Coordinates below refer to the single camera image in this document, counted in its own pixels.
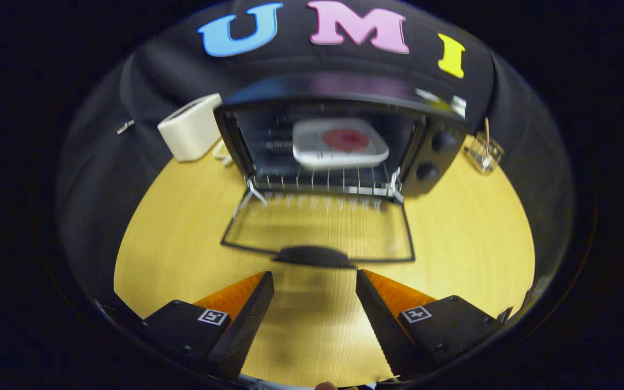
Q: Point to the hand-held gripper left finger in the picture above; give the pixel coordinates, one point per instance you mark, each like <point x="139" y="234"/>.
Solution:
<point x="249" y="319"/>

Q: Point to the white box toaster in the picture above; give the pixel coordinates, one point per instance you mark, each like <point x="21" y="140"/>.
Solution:
<point x="190" y="130"/>

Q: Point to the white square plate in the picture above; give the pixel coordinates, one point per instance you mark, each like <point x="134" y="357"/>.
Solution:
<point x="312" y="151"/>

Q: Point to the wooden stick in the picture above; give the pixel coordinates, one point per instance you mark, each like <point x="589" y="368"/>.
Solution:
<point x="487" y="130"/>

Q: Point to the pink meat slice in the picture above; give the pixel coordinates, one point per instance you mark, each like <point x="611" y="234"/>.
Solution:
<point x="345" y="140"/>

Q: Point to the black toaster oven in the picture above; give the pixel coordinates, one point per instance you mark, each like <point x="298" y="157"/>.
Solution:
<point x="436" y="157"/>

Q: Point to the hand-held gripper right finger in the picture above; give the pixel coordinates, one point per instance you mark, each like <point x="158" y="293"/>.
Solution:
<point x="379" y="319"/>

